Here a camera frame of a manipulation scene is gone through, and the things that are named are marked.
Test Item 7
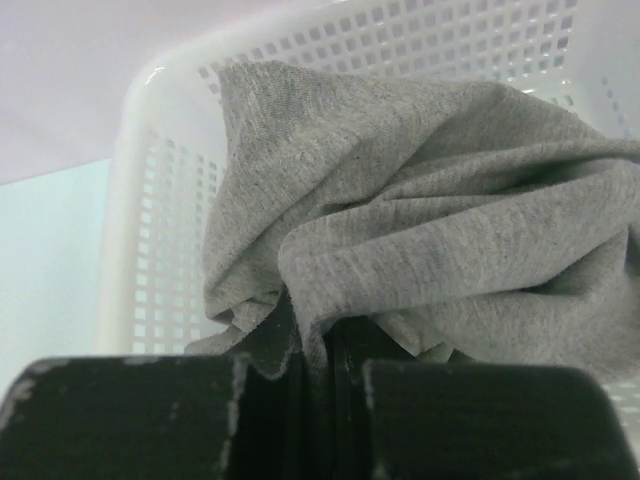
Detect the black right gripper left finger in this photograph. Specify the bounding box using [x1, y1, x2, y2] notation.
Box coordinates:
[0, 302, 306, 480]

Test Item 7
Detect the white perforated plastic basket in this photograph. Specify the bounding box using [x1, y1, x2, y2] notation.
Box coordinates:
[97, 1, 639, 443]

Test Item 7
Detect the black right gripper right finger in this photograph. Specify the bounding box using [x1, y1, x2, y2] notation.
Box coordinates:
[329, 318, 639, 480]

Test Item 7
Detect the grey t shirt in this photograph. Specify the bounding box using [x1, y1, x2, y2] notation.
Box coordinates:
[189, 61, 639, 382]

